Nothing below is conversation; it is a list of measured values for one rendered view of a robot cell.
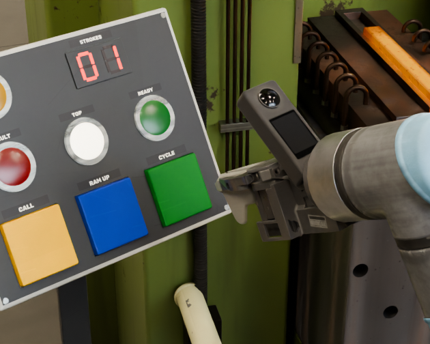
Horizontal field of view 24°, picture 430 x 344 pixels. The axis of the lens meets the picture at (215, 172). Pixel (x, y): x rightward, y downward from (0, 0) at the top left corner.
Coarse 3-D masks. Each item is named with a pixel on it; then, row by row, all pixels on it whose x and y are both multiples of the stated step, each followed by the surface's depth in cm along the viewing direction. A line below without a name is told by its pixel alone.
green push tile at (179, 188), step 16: (176, 160) 125; (192, 160) 126; (160, 176) 123; (176, 176) 125; (192, 176) 126; (160, 192) 123; (176, 192) 124; (192, 192) 126; (160, 208) 123; (176, 208) 124; (192, 208) 125; (208, 208) 127
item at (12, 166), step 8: (0, 152) 113; (8, 152) 113; (16, 152) 114; (24, 152) 114; (0, 160) 113; (8, 160) 113; (16, 160) 114; (24, 160) 114; (0, 168) 113; (8, 168) 113; (16, 168) 114; (24, 168) 114; (0, 176) 113; (8, 176) 113; (16, 176) 114; (24, 176) 114; (8, 184) 113; (16, 184) 114
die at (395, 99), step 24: (312, 24) 180; (336, 24) 179; (384, 24) 179; (336, 48) 169; (360, 48) 169; (408, 48) 169; (312, 72) 169; (336, 72) 163; (360, 72) 161; (384, 72) 161; (360, 96) 155; (384, 96) 153; (408, 96) 153; (360, 120) 149; (384, 120) 148
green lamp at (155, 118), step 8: (144, 104) 124; (152, 104) 124; (160, 104) 125; (144, 112) 124; (152, 112) 124; (160, 112) 125; (168, 112) 125; (144, 120) 123; (152, 120) 124; (160, 120) 125; (168, 120) 125; (144, 128) 123; (152, 128) 124; (160, 128) 125
